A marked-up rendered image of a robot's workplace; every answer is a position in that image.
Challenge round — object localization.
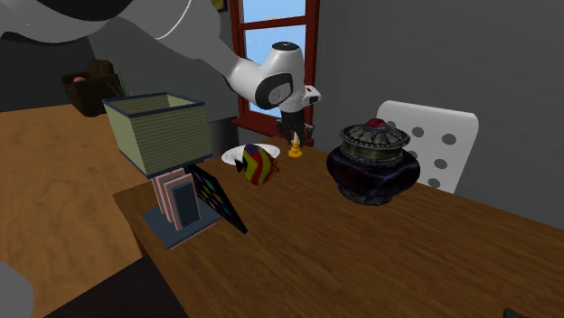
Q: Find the white candle on yellow holder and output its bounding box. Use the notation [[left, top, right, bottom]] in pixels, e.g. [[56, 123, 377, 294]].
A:
[[288, 134, 305, 159]]

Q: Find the red yellow blue striped toy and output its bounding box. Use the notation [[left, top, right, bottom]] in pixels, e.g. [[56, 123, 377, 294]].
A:
[[235, 143, 280, 186]]

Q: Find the white plate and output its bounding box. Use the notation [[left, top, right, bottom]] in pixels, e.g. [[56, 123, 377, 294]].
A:
[[221, 143, 282, 168]]

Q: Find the red framed window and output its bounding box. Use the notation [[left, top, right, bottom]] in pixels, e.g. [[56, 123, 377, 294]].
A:
[[226, 0, 321, 148]]

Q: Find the dark purple lidded jar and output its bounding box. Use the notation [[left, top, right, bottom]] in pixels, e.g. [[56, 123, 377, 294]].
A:
[[325, 117, 421, 207]]

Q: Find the black panel with coloured squares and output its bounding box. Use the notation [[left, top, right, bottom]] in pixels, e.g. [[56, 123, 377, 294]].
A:
[[184, 164, 249, 235]]

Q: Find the green shade table lamp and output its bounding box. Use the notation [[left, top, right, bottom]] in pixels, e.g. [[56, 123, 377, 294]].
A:
[[102, 91, 222, 250]]

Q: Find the wooden table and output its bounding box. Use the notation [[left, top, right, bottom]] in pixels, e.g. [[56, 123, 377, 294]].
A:
[[112, 135, 564, 318]]

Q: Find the white chair with holes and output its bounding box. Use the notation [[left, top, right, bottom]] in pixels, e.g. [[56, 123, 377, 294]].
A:
[[376, 99, 481, 195]]

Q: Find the dark brown armchair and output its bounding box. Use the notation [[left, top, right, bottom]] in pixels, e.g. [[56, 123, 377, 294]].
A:
[[61, 59, 130, 118]]

